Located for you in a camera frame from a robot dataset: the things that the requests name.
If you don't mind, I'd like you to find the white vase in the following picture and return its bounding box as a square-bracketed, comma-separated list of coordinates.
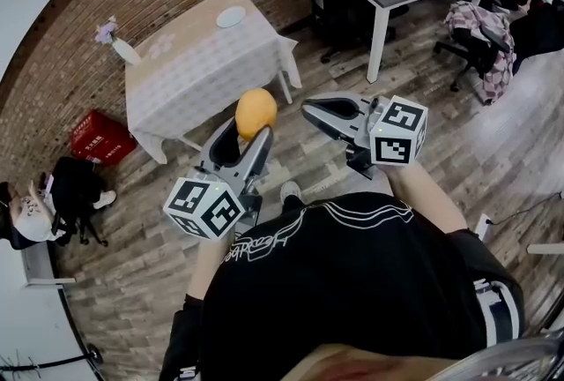
[109, 37, 142, 66]

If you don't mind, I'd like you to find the white plate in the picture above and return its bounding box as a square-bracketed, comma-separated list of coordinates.
[215, 5, 247, 29]

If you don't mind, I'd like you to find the grey head rig rim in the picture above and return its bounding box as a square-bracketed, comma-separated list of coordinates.
[421, 325, 564, 381]

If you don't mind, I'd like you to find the black power cable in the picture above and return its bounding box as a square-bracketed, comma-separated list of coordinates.
[487, 190, 564, 226]

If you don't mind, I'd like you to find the table with beige floral tablecloth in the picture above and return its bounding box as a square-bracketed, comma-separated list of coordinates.
[124, 0, 303, 165]

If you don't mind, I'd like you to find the person's black printed shirt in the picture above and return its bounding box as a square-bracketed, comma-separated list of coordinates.
[158, 191, 526, 381]

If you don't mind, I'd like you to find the person's white shoe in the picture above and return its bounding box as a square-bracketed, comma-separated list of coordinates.
[279, 180, 303, 207]

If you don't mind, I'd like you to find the black chair with armrests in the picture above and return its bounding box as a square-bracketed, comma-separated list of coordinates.
[434, 0, 517, 106]

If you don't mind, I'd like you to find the white power strip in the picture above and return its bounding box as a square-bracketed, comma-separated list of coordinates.
[472, 213, 494, 242]

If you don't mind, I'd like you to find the red box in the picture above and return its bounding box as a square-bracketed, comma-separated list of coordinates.
[70, 108, 138, 167]

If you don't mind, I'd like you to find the person's right forearm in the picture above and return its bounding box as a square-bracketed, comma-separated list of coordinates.
[386, 162, 469, 235]

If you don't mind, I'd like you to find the pink checkered blanket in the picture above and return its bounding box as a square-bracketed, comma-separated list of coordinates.
[443, 0, 516, 106]

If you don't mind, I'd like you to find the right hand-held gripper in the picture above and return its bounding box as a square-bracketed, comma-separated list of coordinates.
[300, 91, 429, 183]

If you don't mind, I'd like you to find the person's left forearm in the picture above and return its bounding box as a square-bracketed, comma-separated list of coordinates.
[186, 232, 231, 302]

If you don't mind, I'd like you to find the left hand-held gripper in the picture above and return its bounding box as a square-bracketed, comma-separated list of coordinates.
[162, 117, 275, 242]

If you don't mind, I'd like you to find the black stanchion post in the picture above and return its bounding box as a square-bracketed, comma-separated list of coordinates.
[0, 342, 105, 372]

